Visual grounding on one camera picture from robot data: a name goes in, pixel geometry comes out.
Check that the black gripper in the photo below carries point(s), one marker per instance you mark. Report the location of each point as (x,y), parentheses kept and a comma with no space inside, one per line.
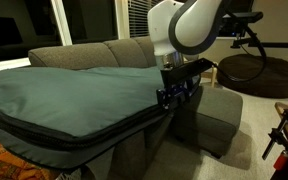
(180,90)

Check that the teal zippered cushion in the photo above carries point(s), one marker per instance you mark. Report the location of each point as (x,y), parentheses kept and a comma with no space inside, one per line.
(67,96)

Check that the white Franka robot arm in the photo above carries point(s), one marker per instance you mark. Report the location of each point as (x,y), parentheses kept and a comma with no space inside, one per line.
(164,26)

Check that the light wooden stool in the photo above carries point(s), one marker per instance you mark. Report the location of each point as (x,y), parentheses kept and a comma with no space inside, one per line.
(213,76)

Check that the grey fabric couch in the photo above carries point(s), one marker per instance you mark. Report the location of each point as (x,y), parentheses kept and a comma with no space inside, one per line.
(217,113)

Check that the grey ottoman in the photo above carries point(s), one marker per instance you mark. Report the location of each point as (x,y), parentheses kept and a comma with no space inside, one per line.
(250,133)

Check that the white window blinds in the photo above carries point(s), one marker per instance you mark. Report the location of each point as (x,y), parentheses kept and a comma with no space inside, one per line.
(137,16)

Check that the dark brown beanbag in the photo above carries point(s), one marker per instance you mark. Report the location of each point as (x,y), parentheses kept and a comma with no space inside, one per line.
(267,80)

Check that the black table clamp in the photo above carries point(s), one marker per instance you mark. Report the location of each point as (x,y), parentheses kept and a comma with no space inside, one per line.
(277,135)

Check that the orange patterned blanket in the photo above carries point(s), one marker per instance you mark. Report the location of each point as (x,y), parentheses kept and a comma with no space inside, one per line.
(4,166)

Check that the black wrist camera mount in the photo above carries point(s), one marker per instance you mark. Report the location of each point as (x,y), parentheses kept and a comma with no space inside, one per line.
(187,70)

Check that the black stereo camera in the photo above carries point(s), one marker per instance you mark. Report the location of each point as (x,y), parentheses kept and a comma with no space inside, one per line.
(244,16)

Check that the black camera arm pole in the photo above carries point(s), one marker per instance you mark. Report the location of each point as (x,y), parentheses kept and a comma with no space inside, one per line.
(277,44)

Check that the white window frame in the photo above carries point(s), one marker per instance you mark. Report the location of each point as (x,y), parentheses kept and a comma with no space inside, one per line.
(60,26)

